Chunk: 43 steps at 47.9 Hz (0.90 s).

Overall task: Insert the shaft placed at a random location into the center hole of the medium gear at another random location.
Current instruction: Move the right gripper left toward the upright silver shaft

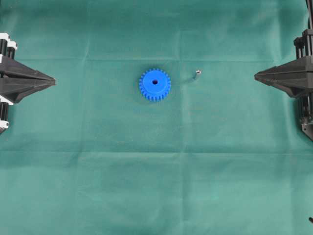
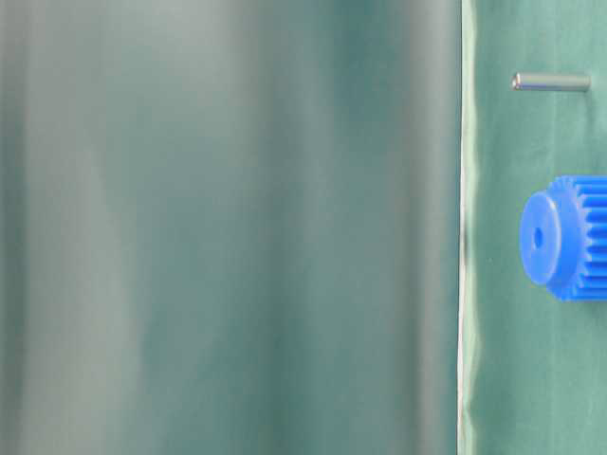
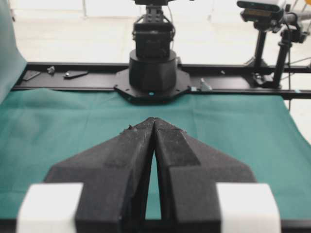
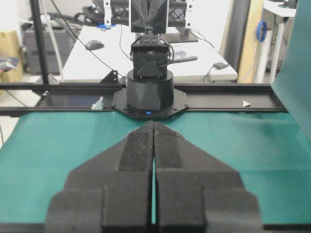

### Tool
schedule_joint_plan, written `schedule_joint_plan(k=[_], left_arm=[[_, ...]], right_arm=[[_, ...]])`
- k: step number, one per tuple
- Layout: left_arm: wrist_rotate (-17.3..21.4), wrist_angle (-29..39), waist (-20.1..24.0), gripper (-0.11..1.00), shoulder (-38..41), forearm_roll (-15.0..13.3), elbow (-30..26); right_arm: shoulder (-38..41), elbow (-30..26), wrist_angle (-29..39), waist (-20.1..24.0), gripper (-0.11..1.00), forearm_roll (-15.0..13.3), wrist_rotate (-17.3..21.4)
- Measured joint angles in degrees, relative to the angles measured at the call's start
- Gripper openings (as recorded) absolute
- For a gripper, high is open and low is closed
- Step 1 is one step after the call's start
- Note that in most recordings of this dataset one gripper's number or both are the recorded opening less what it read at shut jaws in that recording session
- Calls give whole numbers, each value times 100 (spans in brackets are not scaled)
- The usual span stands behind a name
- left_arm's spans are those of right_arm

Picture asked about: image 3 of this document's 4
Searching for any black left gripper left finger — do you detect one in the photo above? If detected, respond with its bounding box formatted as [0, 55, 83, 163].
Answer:
[16, 116, 156, 233]

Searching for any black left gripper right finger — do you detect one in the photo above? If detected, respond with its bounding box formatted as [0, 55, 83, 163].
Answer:
[153, 117, 281, 233]

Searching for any green table cloth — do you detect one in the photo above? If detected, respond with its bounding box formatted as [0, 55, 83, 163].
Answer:
[0, 1, 311, 220]

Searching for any small grey metal nut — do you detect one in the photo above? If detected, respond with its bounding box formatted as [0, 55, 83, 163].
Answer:
[47, 66, 55, 75]

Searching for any black square plate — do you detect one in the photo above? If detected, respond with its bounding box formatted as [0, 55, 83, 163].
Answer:
[22, 70, 41, 81]

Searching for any silver corner bracket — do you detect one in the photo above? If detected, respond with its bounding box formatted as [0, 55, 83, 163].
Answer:
[200, 78, 213, 92]

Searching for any black aluminium rail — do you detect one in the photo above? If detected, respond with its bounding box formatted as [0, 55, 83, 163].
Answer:
[12, 62, 311, 102]

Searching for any flat black metal bracket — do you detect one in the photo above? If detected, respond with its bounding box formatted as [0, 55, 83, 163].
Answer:
[63, 70, 88, 80]

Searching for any black camera stand post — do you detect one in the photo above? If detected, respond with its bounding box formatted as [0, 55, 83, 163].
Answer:
[245, 30, 268, 70]

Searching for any black clamp stand post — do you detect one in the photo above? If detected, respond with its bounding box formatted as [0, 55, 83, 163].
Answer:
[252, 12, 309, 89]

